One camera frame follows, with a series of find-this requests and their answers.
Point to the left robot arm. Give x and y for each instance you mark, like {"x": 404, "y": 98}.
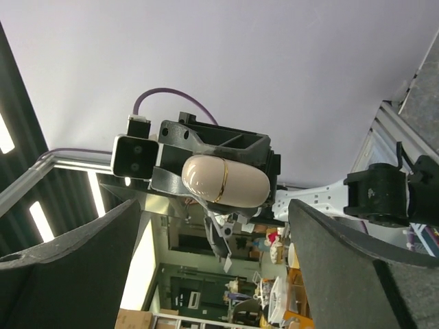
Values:
{"x": 384, "y": 194}

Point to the pink earbud charging case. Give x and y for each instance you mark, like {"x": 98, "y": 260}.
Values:
{"x": 225, "y": 182}

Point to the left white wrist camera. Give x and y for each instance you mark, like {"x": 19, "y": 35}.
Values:
{"x": 134, "y": 153}

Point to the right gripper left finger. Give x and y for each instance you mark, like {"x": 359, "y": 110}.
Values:
{"x": 74, "y": 281}

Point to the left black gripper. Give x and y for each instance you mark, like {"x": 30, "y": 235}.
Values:
{"x": 188, "y": 137}

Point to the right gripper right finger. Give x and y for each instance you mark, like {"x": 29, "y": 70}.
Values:
{"x": 354, "y": 280}

